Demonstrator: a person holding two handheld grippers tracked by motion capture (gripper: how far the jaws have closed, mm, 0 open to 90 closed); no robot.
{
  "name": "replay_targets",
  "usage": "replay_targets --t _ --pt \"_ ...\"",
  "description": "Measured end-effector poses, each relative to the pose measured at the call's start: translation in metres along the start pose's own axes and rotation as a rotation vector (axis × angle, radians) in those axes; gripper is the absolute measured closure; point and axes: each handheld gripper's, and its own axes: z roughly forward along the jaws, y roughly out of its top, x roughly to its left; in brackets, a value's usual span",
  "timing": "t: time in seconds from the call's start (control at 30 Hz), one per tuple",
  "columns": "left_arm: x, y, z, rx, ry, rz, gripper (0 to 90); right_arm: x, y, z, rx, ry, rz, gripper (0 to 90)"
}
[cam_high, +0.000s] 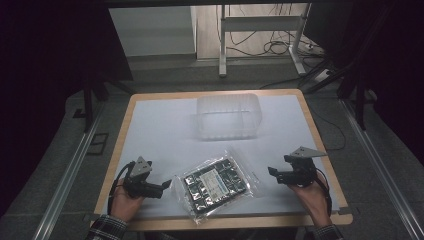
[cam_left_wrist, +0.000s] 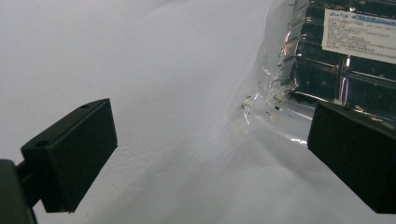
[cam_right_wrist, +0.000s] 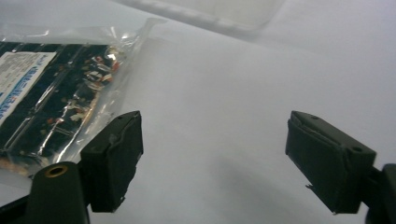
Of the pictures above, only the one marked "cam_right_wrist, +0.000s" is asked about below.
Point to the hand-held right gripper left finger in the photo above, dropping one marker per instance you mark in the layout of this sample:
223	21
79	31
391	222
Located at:
109	161

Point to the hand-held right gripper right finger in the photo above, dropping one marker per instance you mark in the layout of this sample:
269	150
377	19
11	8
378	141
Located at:
330	168

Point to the clear bag of dark packets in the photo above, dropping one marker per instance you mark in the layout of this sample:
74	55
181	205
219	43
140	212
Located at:
51	99

